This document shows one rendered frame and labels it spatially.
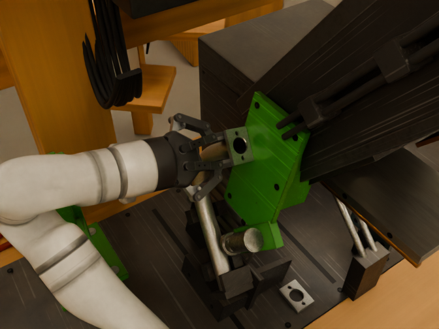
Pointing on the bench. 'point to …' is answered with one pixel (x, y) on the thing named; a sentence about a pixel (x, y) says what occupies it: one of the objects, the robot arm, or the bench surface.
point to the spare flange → (294, 301)
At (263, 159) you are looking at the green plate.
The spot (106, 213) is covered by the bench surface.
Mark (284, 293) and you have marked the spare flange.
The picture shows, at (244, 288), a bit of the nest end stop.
